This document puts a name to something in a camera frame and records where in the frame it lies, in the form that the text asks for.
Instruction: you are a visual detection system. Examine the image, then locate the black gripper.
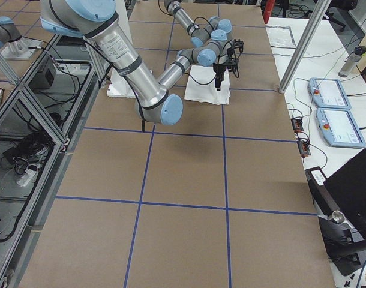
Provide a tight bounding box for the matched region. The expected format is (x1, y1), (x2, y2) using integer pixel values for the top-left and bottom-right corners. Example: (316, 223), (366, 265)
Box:
(212, 62), (229, 91)

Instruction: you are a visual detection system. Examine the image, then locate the white printed t-shirt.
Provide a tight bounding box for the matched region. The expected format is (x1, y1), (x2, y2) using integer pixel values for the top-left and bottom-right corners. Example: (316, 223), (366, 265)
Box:
(184, 65), (230, 105)

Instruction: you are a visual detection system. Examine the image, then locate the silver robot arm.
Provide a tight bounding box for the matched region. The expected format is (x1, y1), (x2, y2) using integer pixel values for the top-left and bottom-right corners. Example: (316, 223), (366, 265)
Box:
(163, 0), (232, 47)
(40, 1), (232, 125)

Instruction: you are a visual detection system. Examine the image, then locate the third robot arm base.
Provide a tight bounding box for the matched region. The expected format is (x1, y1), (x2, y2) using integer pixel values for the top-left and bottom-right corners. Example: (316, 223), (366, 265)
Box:
(0, 16), (41, 60)

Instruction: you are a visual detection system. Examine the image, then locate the white paper sheet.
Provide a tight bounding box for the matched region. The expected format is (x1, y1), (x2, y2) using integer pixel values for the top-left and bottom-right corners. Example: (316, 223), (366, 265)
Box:
(266, 25), (296, 49)

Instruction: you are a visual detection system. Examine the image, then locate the upper orange connector board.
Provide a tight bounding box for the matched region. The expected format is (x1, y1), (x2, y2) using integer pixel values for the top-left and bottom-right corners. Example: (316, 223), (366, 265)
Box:
(291, 118), (304, 133)

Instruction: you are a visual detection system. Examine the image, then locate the orange connector board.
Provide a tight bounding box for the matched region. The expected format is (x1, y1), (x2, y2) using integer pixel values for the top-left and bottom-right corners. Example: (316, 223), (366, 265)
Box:
(291, 118), (304, 133)
(296, 138), (311, 158)

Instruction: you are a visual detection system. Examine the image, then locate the red fire extinguisher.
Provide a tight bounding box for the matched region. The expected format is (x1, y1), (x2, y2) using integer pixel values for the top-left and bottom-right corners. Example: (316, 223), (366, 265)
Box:
(263, 0), (275, 24)

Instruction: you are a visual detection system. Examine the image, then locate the lower orange connector board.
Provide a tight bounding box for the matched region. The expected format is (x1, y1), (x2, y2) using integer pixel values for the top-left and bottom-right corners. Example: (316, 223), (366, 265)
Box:
(296, 138), (311, 158)

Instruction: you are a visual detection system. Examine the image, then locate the upper blue teach pendant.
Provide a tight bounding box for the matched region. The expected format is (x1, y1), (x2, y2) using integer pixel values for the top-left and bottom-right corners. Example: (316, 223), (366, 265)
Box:
(308, 77), (352, 110)

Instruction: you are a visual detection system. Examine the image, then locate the blue teach pendant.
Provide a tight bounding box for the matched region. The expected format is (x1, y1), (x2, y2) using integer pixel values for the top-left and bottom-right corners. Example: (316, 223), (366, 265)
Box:
(316, 108), (366, 149)
(308, 77), (352, 110)

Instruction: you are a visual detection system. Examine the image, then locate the lower blue teach pendant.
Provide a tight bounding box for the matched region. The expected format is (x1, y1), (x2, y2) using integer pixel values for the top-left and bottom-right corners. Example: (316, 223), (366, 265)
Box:
(316, 108), (366, 149)

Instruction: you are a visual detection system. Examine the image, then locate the grey water bottle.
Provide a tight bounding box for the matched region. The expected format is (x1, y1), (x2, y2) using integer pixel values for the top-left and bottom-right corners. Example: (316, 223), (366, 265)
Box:
(338, 46), (366, 77)

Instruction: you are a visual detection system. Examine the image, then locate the white power strip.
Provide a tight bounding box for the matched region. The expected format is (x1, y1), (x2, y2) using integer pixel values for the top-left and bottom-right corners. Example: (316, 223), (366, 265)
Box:
(16, 166), (38, 187)

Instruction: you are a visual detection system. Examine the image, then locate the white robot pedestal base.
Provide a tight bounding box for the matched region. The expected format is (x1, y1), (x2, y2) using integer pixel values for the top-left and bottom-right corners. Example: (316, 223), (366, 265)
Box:
(107, 1), (138, 98)

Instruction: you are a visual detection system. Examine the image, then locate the aluminium frame post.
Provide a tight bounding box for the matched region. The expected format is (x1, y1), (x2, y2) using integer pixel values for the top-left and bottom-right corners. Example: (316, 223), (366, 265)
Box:
(278, 0), (331, 94)

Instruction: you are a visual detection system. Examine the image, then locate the aluminium side frame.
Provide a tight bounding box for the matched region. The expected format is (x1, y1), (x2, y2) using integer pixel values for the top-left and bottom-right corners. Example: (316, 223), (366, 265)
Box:
(0, 36), (108, 287)

